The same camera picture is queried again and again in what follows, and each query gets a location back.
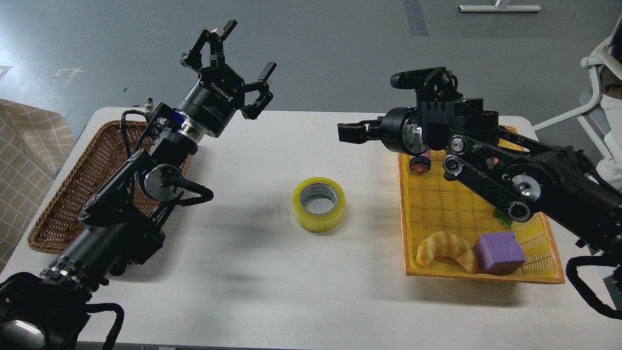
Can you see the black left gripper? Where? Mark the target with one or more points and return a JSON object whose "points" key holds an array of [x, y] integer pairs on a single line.
{"points": [[216, 97]]}

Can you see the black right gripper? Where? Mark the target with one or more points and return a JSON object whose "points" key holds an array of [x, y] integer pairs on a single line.
{"points": [[400, 131]]}

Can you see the yellow tape roll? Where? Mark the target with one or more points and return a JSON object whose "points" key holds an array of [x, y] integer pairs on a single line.
{"points": [[318, 204]]}

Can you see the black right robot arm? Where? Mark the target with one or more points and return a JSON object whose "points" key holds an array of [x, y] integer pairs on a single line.
{"points": [[516, 174]]}

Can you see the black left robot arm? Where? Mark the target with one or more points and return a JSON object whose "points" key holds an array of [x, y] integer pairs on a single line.
{"points": [[48, 311]]}

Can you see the yellow plastic basket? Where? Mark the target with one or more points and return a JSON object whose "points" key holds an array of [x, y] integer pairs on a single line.
{"points": [[430, 204]]}

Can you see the toy croissant bread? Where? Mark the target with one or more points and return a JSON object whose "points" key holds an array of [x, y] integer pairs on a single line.
{"points": [[446, 244]]}

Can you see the toy orange carrot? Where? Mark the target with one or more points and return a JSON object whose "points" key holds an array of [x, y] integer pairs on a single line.
{"points": [[503, 218]]}

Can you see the purple foam cube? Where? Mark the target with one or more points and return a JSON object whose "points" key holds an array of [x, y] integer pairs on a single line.
{"points": [[499, 253]]}

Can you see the white bar stand base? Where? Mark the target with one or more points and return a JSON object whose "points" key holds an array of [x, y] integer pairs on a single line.
{"points": [[500, 8]]}

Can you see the brown wicker basket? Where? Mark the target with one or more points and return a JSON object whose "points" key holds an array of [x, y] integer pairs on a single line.
{"points": [[131, 172]]}

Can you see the white office chair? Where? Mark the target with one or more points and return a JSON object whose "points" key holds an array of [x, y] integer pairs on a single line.
{"points": [[590, 114]]}

